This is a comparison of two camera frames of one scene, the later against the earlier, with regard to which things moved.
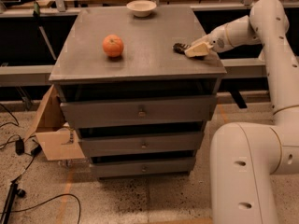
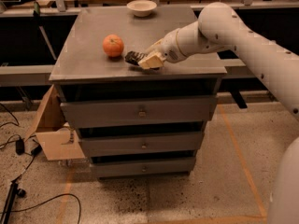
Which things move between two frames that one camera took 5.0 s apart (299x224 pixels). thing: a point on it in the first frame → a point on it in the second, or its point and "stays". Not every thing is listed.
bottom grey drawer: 129,167 stays
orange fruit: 113,45 stays
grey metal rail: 39,75 stays
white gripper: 217,39 → 169,49
